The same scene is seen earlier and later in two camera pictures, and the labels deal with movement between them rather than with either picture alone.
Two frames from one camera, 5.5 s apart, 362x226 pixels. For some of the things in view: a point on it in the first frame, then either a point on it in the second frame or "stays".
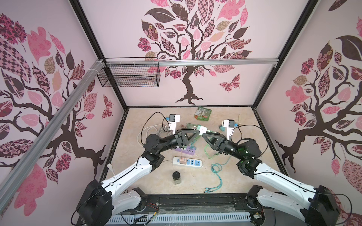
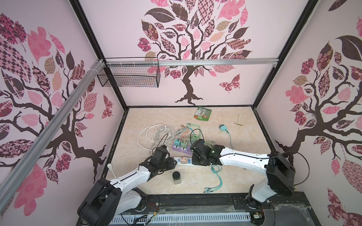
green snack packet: (202, 114) stays
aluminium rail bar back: (187, 61) stays
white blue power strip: (190, 162) stays
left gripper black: (182, 138) to (171, 166)
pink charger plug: (183, 160) stays
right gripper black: (219, 142) to (194, 161)
